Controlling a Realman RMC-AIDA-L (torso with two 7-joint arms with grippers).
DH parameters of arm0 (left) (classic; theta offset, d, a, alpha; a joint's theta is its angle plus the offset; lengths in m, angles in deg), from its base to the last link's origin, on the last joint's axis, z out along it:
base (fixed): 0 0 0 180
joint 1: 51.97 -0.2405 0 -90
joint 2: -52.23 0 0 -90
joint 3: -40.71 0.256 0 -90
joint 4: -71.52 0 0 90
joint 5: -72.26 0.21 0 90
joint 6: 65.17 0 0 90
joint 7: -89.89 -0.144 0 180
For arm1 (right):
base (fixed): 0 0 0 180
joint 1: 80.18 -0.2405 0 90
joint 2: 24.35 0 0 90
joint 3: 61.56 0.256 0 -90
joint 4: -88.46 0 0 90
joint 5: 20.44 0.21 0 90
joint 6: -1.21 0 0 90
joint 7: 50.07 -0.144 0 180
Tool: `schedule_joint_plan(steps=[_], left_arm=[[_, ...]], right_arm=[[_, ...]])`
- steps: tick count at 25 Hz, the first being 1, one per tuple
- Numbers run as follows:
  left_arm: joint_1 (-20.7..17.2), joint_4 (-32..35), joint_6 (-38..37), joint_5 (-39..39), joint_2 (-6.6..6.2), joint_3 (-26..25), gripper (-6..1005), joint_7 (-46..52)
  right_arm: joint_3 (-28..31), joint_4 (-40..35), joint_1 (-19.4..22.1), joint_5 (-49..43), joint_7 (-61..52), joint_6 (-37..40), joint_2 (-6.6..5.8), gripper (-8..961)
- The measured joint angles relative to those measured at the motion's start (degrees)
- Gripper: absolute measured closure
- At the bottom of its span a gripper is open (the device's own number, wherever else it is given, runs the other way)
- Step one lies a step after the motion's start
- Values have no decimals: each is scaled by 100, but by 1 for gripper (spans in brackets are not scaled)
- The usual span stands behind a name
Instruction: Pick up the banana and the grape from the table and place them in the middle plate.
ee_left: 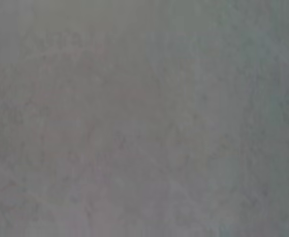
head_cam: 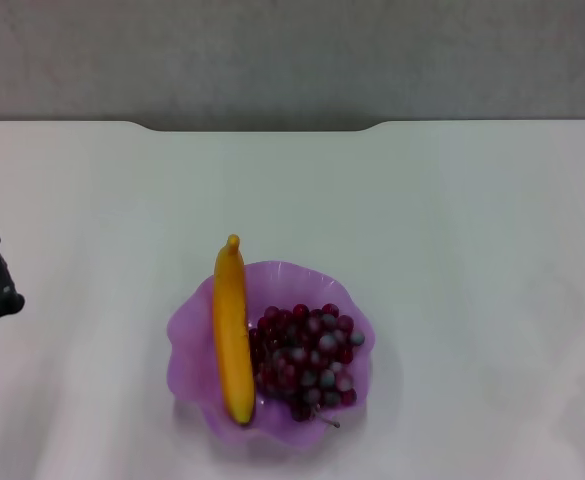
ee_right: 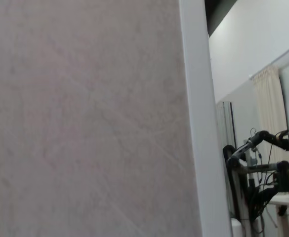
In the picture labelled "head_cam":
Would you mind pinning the yellow banana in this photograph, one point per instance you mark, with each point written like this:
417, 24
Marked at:
232, 330

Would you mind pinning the red grape bunch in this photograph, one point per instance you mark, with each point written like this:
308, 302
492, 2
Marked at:
312, 355

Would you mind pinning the purple wavy plastic bowl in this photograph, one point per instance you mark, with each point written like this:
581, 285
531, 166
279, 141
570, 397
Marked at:
192, 350

